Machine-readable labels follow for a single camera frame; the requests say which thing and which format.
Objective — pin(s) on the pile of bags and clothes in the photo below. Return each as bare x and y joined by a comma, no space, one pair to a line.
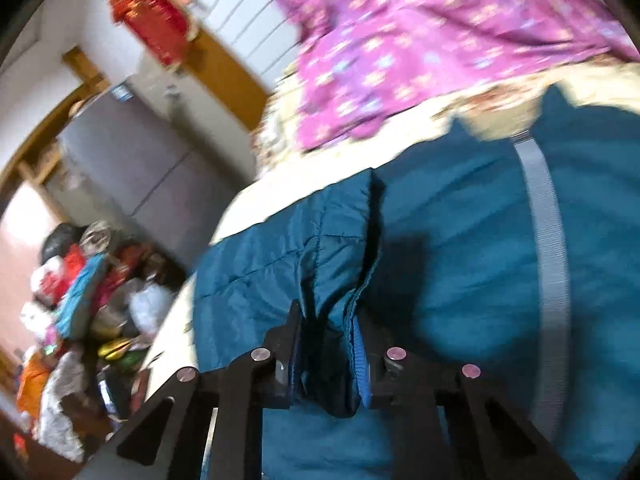
85,300

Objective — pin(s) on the teal padded jacket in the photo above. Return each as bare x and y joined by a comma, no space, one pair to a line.
450,260

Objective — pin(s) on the grey refrigerator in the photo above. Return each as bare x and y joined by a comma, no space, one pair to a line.
140,160

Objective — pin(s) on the brown wooden wall trim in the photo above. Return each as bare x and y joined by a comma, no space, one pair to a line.
230,75

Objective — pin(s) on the purple floral quilt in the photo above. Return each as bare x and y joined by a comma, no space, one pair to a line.
400,35

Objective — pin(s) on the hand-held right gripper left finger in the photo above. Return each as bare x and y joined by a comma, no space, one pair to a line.
297,355

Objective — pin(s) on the red hanging decoration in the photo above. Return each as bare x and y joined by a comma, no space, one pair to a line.
150,15

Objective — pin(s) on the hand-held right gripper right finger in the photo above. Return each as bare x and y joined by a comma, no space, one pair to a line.
363,365

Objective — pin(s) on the wooden door frame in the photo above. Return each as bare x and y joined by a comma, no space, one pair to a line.
75,90

